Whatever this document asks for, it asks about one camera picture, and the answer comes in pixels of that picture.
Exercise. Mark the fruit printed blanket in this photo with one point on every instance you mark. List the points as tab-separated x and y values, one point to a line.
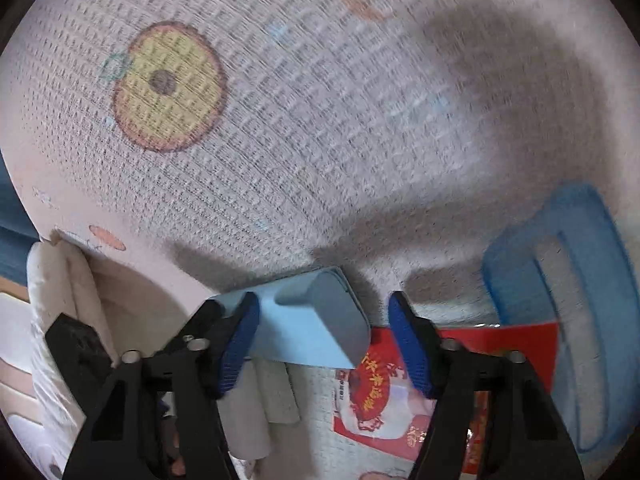
325	135

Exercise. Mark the red packet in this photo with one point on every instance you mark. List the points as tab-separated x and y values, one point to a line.
500	345

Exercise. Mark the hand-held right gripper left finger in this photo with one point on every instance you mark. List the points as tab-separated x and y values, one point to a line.
237	345

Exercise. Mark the white towel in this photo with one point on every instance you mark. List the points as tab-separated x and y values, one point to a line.
272	400

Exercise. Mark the light blue box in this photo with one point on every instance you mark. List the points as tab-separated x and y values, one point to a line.
300	325

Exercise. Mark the blue plastic basket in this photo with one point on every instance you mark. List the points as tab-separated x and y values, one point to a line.
520	270

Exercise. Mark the blue cloth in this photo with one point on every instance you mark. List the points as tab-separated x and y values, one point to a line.
15	230

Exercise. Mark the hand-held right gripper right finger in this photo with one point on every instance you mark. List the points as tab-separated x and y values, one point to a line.
410	345

